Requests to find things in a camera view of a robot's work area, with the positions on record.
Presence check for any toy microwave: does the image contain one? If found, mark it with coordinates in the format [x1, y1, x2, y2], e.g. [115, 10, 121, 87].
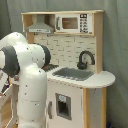
[56, 13, 93, 34]

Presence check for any black toy stovetop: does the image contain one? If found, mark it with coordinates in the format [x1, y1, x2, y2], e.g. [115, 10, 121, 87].
[43, 64, 59, 72]

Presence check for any grey ice dispenser panel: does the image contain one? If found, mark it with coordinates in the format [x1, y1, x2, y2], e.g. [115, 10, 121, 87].
[55, 93, 72, 120]

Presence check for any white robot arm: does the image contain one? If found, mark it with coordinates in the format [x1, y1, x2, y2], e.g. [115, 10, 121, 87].
[0, 32, 51, 128]

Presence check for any grey toy sink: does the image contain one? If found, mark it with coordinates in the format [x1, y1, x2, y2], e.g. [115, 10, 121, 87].
[53, 67, 93, 81]

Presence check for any black toy faucet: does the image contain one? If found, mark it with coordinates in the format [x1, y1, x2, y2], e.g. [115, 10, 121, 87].
[77, 50, 95, 70]

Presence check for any grey cabinet door handle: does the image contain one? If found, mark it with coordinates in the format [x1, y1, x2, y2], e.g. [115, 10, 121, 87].
[48, 101, 52, 119]

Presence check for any wooden toy kitchen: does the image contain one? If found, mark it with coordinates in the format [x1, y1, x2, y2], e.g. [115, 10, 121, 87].
[22, 10, 115, 128]

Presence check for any grey range hood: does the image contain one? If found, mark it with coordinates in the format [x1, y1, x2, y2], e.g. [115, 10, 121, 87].
[26, 15, 54, 34]

